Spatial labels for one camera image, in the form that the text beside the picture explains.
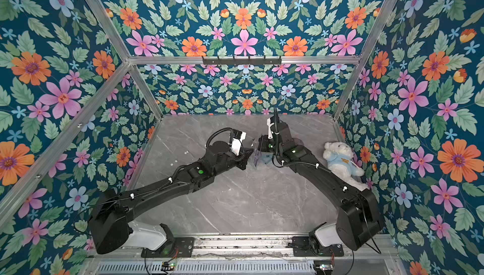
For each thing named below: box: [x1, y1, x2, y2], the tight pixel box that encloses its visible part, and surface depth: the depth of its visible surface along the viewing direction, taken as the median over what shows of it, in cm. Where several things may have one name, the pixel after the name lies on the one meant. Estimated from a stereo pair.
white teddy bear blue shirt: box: [322, 141, 365, 182], surface depth 93 cm
